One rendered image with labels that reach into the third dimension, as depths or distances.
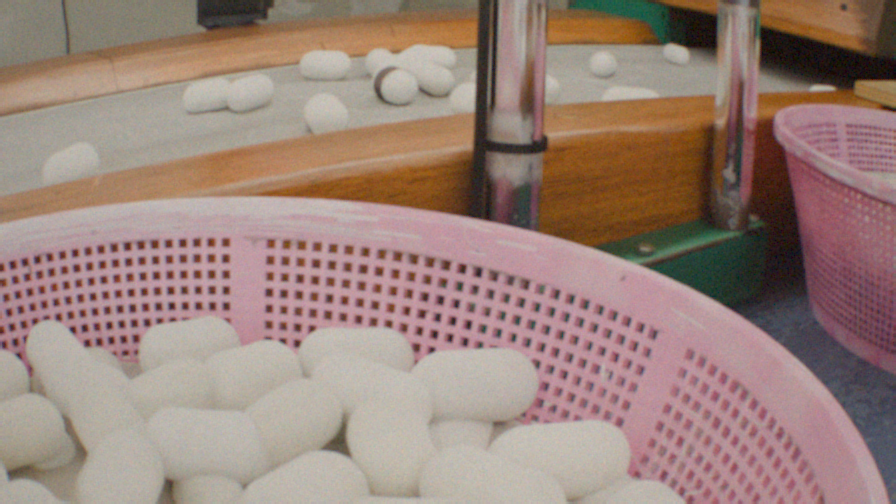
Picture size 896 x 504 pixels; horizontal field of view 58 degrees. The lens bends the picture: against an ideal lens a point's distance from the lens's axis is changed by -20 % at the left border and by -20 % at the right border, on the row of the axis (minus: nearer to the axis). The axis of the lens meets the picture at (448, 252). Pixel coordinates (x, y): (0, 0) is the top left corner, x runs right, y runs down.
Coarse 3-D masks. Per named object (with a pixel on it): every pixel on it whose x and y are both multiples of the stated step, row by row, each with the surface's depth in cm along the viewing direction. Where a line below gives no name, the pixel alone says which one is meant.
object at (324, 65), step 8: (304, 56) 64; (312, 56) 63; (320, 56) 63; (328, 56) 63; (336, 56) 63; (344, 56) 63; (304, 64) 64; (312, 64) 63; (320, 64) 63; (328, 64) 63; (336, 64) 63; (344, 64) 63; (304, 72) 64; (312, 72) 64; (320, 72) 63; (328, 72) 63; (336, 72) 63; (344, 72) 64
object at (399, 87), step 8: (376, 72) 57; (392, 72) 55; (400, 72) 55; (408, 72) 55; (384, 80) 55; (392, 80) 55; (400, 80) 55; (408, 80) 55; (416, 80) 56; (384, 88) 55; (392, 88) 55; (400, 88) 55; (408, 88) 55; (416, 88) 56; (384, 96) 56; (392, 96) 55; (400, 96) 55; (408, 96) 55; (400, 104) 56
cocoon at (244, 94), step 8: (240, 80) 53; (248, 80) 54; (256, 80) 54; (264, 80) 55; (232, 88) 53; (240, 88) 53; (248, 88) 53; (256, 88) 54; (264, 88) 54; (272, 88) 55; (232, 96) 53; (240, 96) 53; (248, 96) 53; (256, 96) 54; (264, 96) 55; (232, 104) 53; (240, 104) 53; (248, 104) 54; (256, 104) 54
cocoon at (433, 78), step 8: (432, 64) 59; (424, 72) 59; (432, 72) 58; (440, 72) 58; (448, 72) 58; (424, 80) 58; (432, 80) 58; (440, 80) 58; (448, 80) 58; (424, 88) 59; (432, 88) 58; (440, 88) 58; (448, 88) 58
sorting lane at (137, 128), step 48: (576, 48) 86; (624, 48) 90; (144, 96) 61; (288, 96) 59; (336, 96) 59; (432, 96) 59; (576, 96) 62; (672, 96) 65; (0, 144) 48; (48, 144) 48; (96, 144) 47; (144, 144) 47; (192, 144) 47; (240, 144) 47; (0, 192) 39
